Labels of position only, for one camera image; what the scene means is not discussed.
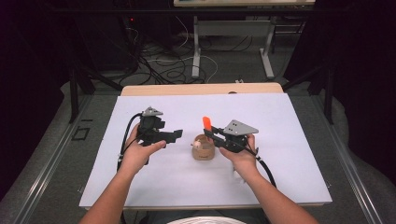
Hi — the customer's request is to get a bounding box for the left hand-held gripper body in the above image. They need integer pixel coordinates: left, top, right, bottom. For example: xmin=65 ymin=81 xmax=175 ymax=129
xmin=136 ymin=106 xmax=164 ymax=147

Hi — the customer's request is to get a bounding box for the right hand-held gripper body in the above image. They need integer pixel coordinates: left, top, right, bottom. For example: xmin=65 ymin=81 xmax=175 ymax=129
xmin=219 ymin=119 xmax=260 ymax=154

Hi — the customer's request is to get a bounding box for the orange highlighter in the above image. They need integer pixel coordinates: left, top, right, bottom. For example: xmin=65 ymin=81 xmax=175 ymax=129
xmin=202 ymin=116 xmax=213 ymax=133

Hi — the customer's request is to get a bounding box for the brown round pen holder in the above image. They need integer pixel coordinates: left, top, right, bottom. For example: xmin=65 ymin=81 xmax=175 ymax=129
xmin=191 ymin=133 xmax=217 ymax=161

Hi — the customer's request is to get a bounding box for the person's right hand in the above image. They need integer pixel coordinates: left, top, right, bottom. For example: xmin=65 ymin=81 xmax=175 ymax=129
xmin=219 ymin=134 xmax=261 ymax=181

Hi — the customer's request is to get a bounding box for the person's left hand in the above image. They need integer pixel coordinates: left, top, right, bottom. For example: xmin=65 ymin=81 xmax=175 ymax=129
xmin=120 ymin=124 xmax=167 ymax=176

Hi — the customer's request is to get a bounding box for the white table mat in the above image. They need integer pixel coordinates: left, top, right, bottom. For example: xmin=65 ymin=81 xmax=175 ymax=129
xmin=78 ymin=92 xmax=332 ymax=208

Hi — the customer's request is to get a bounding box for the black metal stand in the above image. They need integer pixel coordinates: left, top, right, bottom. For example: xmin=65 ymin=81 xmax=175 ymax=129
xmin=281 ymin=63 xmax=335 ymax=125
xmin=68 ymin=64 xmax=124 ymax=124

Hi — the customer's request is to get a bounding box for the person's white shirt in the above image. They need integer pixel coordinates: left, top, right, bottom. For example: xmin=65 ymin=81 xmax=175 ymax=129
xmin=167 ymin=216 xmax=247 ymax=224

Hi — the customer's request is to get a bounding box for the dark equipment case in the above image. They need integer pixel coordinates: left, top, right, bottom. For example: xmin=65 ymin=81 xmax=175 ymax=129
xmin=74 ymin=12 xmax=141 ymax=73

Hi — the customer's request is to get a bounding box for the white desk with metal legs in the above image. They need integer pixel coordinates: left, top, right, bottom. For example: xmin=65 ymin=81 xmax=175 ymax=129
xmin=173 ymin=0 xmax=316 ymax=79

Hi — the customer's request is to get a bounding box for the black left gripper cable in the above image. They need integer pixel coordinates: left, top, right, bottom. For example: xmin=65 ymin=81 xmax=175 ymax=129
xmin=116 ymin=112 xmax=143 ymax=172

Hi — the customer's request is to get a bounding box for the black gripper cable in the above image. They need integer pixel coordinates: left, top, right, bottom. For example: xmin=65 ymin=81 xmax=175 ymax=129
xmin=116 ymin=112 xmax=143 ymax=172
xmin=246 ymin=146 xmax=277 ymax=189

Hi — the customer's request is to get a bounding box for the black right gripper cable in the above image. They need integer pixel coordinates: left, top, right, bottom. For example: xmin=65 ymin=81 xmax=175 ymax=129
xmin=246 ymin=146 xmax=277 ymax=189

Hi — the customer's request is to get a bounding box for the tangle of black floor cables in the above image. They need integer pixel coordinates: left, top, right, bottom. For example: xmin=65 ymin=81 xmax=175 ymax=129
xmin=124 ymin=18 xmax=253 ymax=86

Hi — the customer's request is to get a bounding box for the white floor cable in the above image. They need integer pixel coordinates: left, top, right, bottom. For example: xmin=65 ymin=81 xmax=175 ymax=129
xmin=146 ymin=15 xmax=219 ymax=84

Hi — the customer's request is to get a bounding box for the metal floor rail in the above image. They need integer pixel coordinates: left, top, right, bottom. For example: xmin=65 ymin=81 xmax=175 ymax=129
xmin=312 ymin=94 xmax=385 ymax=224
xmin=12 ymin=94 xmax=92 ymax=224

